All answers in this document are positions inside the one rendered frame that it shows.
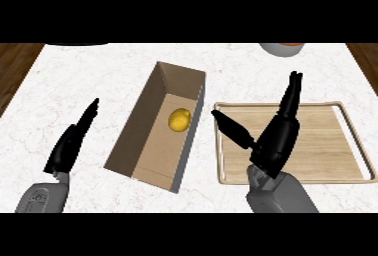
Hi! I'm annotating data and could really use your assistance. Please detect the brown cardboard box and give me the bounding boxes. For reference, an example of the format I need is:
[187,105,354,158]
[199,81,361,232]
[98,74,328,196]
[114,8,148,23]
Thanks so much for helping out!
[104,60,207,194]

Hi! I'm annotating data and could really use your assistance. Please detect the grey bowl with orange content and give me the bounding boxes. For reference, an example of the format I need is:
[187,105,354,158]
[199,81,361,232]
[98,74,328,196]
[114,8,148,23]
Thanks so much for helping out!
[259,42,306,58]

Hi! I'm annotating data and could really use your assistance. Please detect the yellow lemon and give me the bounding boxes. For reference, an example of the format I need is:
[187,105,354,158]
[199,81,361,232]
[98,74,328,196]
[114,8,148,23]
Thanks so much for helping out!
[168,107,194,133]

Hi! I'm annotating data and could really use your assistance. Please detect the pale wooden tray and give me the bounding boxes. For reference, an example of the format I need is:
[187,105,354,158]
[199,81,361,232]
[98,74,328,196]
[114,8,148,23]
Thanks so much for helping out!
[213,101,378,186]

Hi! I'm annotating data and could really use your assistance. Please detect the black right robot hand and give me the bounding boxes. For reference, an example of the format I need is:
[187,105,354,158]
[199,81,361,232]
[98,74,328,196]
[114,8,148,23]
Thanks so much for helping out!
[210,70,305,180]

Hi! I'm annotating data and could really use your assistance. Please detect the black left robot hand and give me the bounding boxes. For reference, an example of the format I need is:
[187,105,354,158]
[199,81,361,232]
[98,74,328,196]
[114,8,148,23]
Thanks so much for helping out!
[44,97,101,176]

